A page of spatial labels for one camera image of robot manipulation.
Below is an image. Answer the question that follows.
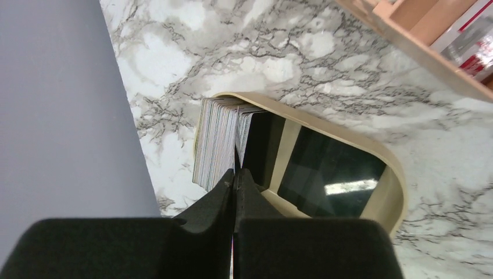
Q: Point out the pink plastic file organizer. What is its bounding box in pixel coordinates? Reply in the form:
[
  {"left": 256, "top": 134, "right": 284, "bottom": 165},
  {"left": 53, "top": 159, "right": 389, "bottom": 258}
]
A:
[{"left": 337, "top": 1, "right": 492, "bottom": 103}]

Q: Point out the tan oval tray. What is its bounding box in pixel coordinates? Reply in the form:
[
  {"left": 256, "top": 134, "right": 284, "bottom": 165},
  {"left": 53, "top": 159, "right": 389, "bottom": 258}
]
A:
[{"left": 192, "top": 92, "right": 408, "bottom": 237}]

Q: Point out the stack of credit cards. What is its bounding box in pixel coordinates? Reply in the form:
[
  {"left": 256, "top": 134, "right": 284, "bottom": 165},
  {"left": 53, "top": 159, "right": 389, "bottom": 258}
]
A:
[{"left": 192, "top": 96, "right": 285, "bottom": 191}]

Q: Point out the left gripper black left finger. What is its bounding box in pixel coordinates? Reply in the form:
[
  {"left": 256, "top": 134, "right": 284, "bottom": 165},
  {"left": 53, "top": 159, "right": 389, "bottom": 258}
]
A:
[{"left": 1, "top": 170, "right": 234, "bottom": 278}]

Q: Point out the red white box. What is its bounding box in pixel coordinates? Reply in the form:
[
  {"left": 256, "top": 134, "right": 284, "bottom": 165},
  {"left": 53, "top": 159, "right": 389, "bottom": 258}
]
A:
[{"left": 430, "top": 1, "right": 492, "bottom": 82}]

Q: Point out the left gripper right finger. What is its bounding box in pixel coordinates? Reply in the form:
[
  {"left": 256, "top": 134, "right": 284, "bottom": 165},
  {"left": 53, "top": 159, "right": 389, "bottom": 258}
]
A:
[{"left": 233, "top": 169, "right": 403, "bottom": 278}]

